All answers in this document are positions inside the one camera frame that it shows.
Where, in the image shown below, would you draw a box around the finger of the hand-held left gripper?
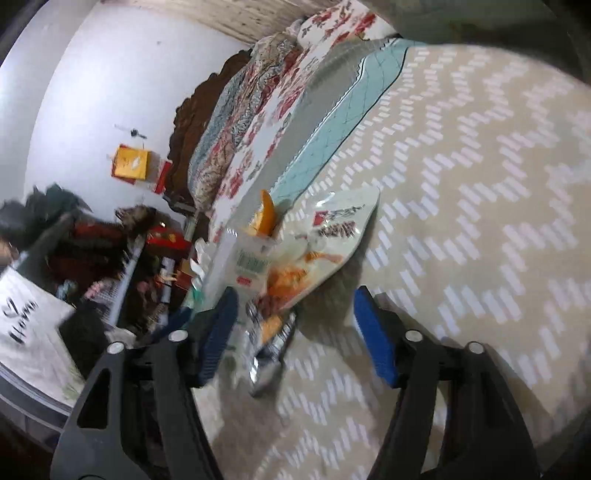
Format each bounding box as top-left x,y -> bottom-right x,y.
148,305 -> 195,344

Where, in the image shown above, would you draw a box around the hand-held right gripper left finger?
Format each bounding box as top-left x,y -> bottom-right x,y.
50,286 -> 241,480

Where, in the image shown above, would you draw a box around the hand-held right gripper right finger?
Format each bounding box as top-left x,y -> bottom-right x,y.
353,285 -> 541,480

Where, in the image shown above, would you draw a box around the silver foil wrapper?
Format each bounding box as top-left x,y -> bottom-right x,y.
235,295 -> 298,398

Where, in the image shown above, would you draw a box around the white snack packet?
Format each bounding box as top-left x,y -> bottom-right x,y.
259,187 -> 382,315

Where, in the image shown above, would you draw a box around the orange plastic wrapper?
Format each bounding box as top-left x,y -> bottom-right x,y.
247,189 -> 282,238

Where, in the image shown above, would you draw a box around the dark dried plant decoration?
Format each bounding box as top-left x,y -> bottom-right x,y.
115,205 -> 158,232

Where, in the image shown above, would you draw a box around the hanging dark clothes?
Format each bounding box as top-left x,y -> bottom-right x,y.
0,182 -> 125,296

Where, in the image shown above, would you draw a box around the bed with patterned bedspread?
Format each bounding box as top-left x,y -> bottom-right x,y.
185,37 -> 591,480

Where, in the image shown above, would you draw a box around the white printed cloth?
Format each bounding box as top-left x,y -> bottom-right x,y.
0,265 -> 77,402

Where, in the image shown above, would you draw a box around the folded patterned quilt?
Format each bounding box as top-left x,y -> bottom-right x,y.
187,34 -> 305,208

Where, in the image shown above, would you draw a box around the carved wooden headboard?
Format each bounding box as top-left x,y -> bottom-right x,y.
164,51 -> 252,213

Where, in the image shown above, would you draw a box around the beige patterned curtain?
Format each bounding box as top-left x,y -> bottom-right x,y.
115,0 -> 342,44

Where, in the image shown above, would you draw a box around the white wall shelf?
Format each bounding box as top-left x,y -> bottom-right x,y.
106,240 -> 195,333

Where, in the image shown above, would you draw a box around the yellow wall calendar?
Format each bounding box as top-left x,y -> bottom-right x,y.
111,143 -> 174,195

